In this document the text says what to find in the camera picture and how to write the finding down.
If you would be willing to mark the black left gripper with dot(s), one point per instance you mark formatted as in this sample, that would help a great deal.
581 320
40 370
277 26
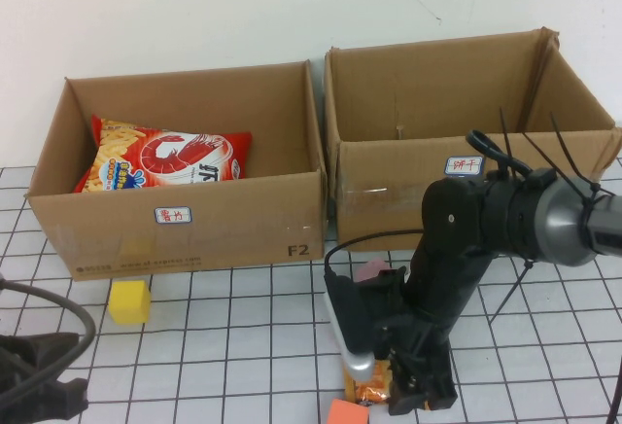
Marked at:
17 385

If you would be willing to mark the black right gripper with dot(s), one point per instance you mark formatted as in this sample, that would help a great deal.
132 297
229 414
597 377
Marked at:
413 336

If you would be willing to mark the dark brown biscuit packet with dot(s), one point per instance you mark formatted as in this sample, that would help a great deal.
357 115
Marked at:
374 390

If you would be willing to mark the red shrimp chips bag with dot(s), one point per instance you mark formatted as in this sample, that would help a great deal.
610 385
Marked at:
165 156

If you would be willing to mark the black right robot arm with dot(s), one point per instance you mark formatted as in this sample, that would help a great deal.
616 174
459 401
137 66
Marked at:
452 229

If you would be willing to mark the orange foam cube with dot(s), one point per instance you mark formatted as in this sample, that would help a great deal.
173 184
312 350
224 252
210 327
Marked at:
347 413

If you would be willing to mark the yellow foam cube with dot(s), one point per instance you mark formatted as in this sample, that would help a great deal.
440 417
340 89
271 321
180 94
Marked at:
128 305

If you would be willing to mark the light pink foam cube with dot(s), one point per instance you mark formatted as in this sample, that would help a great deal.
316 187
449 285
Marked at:
371 268

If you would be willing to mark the white blue-bordered paper label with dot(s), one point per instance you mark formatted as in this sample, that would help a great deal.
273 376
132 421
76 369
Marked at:
464 165
172 216

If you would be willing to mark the cardboard box with clear tape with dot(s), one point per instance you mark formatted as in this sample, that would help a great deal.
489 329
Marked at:
389 181

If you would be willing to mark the cardboard box with F2 print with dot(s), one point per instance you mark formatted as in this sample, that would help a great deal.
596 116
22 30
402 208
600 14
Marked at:
233 239

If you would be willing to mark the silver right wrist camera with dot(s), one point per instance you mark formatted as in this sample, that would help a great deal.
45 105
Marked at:
362 370

